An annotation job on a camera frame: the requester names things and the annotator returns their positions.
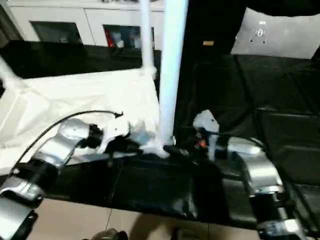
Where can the small red bottle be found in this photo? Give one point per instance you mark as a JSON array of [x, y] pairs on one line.
[[107, 36]]

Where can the white plastic table top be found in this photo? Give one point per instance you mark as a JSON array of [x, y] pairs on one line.
[[75, 95]]

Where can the white plastic bag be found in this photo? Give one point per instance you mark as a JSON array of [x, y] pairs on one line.
[[280, 37]]

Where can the white cabinet with glass doors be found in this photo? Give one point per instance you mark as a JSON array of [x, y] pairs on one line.
[[90, 15]]

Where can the black box with yellow label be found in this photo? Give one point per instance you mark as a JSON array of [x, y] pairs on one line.
[[215, 20]]

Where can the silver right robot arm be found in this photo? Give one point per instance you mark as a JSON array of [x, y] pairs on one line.
[[255, 170]]

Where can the dark grey robot foot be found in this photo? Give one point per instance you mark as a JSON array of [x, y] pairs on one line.
[[187, 235], [107, 235]]

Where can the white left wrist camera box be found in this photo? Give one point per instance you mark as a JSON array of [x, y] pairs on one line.
[[115, 131]]

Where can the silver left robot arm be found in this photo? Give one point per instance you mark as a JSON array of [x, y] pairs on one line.
[[60, 145]]

